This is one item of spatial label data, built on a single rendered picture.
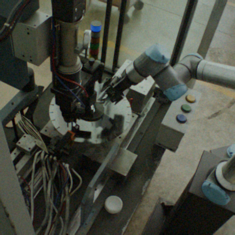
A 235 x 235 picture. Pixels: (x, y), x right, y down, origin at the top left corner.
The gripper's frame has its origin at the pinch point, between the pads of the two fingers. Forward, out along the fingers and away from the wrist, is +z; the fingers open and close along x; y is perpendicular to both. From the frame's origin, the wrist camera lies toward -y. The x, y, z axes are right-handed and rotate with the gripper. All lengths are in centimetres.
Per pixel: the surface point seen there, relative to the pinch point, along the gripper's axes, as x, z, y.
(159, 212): 86, 58, -30
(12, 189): -11, -46, 78
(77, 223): 24.3, 20.3, 37.3
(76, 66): -15.9, -24.7, 26.7
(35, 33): -28, -31, 36
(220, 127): 100, 32, -122
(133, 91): 9.5, 1.0, -21.6
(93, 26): -23.4, -9.7, -18.9
